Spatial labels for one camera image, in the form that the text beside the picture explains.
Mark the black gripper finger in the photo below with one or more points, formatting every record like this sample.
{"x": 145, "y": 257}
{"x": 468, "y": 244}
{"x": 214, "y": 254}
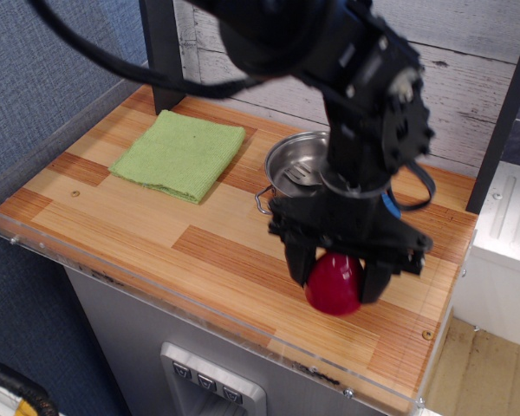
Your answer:
{"x": 301, "y": 260}
{"x": 377, "y": 275}

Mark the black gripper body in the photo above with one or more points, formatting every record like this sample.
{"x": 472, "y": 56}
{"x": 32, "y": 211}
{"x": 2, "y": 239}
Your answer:
{"x": 361, "y": 228}

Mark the red toy potato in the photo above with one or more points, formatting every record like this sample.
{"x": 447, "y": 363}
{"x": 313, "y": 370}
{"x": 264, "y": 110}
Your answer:
{"x": 334, "y": 284}

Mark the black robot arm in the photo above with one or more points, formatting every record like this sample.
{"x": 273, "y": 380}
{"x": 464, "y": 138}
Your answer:
{"x": 371, "y": 81}

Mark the green folded cloth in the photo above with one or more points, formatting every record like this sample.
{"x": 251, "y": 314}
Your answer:
{"x": 180, "y": 156}

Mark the stainless steel pot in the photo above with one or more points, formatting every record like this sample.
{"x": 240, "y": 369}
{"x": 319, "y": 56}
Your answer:
{"x": 307, "y": 147}

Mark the white toy sink counter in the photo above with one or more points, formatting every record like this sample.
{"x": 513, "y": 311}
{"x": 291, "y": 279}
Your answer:
{"x": 487, "y": 292}

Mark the clear acrylic guard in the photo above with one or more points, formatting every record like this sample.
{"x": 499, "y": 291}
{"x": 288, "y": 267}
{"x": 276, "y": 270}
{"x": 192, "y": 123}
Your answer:
{"x": 216, "y": 260}

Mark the grey cabinet with dispenser panel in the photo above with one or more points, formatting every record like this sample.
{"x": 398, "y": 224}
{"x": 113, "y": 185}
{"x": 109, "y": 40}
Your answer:
{"x": 167, "y": 363}

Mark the yellow tape object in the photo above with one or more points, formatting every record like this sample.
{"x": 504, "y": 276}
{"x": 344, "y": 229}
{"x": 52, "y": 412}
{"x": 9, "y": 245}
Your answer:
{"x": 24, "y": 408}

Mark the blue handled metal spatula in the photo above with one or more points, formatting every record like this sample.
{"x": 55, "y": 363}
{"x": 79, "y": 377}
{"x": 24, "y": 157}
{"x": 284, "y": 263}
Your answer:
{"x": 303, "y": 175}

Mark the black post right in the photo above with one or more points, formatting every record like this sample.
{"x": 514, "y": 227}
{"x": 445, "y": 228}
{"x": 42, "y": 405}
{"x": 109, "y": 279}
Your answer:
{"x": 497, "y": 143}

